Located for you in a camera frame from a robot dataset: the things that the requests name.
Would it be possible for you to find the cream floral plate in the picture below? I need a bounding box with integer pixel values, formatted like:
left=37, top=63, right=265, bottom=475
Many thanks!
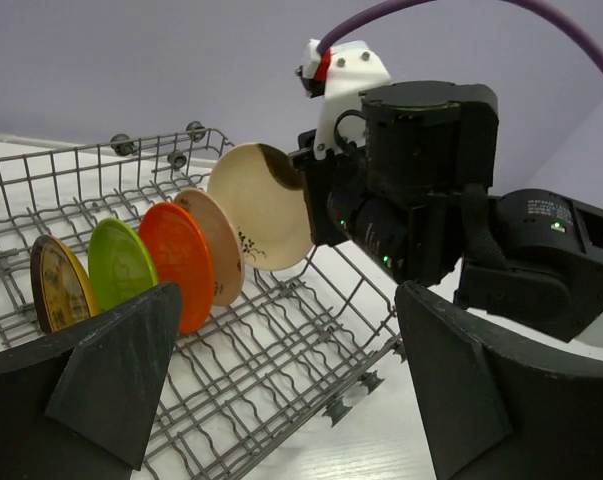
left=174, top=188, right=245, bottom=306

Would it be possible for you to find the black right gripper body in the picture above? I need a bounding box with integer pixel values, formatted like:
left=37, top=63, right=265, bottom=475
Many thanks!
left=290, top=81, right=499, bottom=286

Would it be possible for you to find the grey wire dish rack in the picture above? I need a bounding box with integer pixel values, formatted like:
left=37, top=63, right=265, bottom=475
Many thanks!
left=0, top=122, right=403, bottom=479

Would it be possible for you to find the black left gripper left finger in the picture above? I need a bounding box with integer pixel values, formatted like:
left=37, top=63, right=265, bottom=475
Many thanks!
left=0, top=283, right=182, bottom=479

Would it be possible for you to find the orange plate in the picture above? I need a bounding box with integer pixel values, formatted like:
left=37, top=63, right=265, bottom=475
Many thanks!
left=138, top=202, right=214, bottom=334

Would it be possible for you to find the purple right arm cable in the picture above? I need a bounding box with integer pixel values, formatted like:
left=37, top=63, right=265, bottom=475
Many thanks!
left=318, top=0, right=603, bottom=99

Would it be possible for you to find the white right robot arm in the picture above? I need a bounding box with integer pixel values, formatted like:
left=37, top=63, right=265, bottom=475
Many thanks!
left=291, top=81, right=603, bottom=341

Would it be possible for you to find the cream plate with black spot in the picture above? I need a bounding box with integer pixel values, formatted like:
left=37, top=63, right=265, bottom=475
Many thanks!
left=207, top=143, right=313, bottom=271

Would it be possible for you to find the yellow patterned plate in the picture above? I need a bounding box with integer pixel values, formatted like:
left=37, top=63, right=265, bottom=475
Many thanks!
left=30, top=234, right=100, bottom=334

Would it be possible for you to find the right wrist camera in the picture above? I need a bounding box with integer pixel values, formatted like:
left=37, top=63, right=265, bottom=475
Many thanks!
left=298, top=39, right=392, bottom=160

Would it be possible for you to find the lime green plate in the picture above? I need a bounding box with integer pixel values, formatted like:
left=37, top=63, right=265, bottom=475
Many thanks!
left=88, top=217, right=159, bottom=310

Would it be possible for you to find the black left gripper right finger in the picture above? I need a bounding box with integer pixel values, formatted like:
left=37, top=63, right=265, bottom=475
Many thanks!
left=395, top=282, right=603, bottom=479

